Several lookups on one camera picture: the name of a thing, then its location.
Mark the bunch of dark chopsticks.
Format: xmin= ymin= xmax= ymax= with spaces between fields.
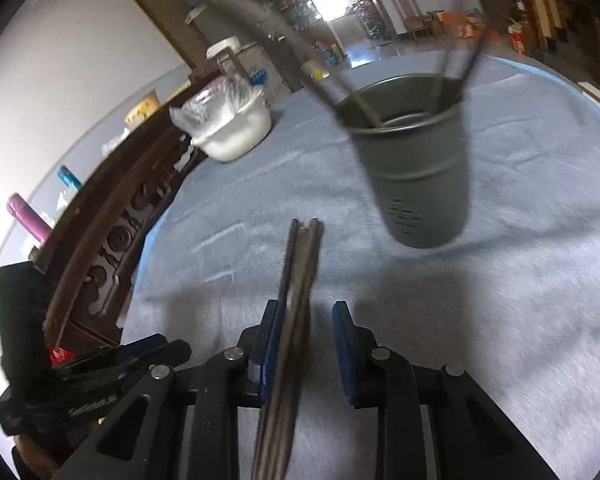
xmin=212 ymin=0 xmax=488 ymax=128

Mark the wooden dining chair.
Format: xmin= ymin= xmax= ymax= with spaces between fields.
xmin=387 ymin=0 xmax=435 ymax=43

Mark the grey refrigerator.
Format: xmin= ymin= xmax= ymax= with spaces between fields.
xmin=195 ymin=7 xmax=295 ymax=107

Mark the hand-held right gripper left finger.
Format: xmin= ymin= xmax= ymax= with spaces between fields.
xmin=67 ymin=300 xmax=287 ymax=480

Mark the purple thermos bottle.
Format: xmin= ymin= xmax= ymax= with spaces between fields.
xmin=6 ymin=193 xmax=54 ymax=247

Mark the yellow floral enamel basin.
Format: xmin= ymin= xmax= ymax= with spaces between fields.
xmin=124 ymin=90 xmax=162 ymax=125

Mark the teal thermos bottle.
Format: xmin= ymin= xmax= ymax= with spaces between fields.
xmin=57 ymin=166 xmax=84 ymax=194

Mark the clear plastic bag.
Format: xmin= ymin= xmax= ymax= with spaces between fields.
xmin=169 ymin=76 xmax=268 ymax=137

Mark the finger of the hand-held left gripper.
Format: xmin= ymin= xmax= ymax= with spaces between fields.
xmin=51 ymin=332 xmax=192 ymax=370

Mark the light blue under cloth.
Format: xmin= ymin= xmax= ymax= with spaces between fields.
xmin=480 ymin=54 xmax=600 ymax=128

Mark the slim dark grey chopstick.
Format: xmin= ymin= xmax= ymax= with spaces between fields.
xmin=252 ymin=217 xmax=303 ymax=480

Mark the brown wooden door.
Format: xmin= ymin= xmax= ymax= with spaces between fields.
xmin=124 ymin=0 xmax=216 ymax=72

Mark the carved dark wooden sideboard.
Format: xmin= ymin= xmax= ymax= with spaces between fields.
xmin=30 ymin=67 xmax=218 ymax=351

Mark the white enamel pot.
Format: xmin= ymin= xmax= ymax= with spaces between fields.
xmin=190 ymin=92 xmax=273 ymax=163

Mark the grey tablecloth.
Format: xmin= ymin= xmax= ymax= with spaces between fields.
xmin=121 ymin=57 xmax=600 ymax=480

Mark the brown wooden chopsticks bundle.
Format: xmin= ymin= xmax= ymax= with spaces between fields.
xmin=272 ymin=217 xmax=324 ymax=480

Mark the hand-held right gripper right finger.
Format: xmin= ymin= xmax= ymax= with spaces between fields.
xmin=331 ymin=301 xmax=556 ymax=480

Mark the grey perforated utensil holder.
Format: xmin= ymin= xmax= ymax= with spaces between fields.
xmin=336 ymin=74 xmax=473 ymax=250

